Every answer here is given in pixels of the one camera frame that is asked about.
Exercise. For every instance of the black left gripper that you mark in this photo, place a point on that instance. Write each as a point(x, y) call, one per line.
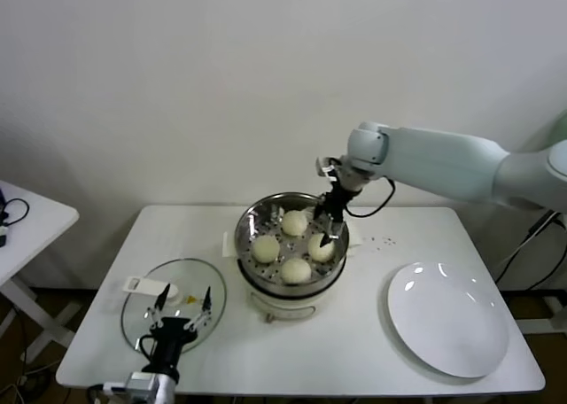
point(170, 342)

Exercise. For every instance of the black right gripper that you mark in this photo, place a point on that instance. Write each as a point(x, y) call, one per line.
point(336, 202)

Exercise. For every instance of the white steamed baozi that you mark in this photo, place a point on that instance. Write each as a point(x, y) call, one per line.
point(266, 250)
point(296, 271)
point(316, 253)
point(294, 222)

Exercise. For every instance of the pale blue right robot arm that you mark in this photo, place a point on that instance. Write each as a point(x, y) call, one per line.
point(443, 160)

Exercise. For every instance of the stainless steel steamer basket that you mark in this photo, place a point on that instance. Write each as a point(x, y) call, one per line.
point(248, 227)

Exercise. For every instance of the white electric cooker base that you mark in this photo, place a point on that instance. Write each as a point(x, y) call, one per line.
point(288, 306)

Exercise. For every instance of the white round plate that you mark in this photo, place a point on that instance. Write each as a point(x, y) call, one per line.
point(447, 320)

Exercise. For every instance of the white side table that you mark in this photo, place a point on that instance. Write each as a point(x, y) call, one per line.
point(40, 227)

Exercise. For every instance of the white plug connector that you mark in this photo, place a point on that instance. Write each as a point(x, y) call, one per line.
point(3, 231)

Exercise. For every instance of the pale green appliance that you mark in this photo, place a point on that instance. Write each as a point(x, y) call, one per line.
point(559, 127)

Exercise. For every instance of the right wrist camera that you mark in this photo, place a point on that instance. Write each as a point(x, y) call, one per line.
point(327, 167)

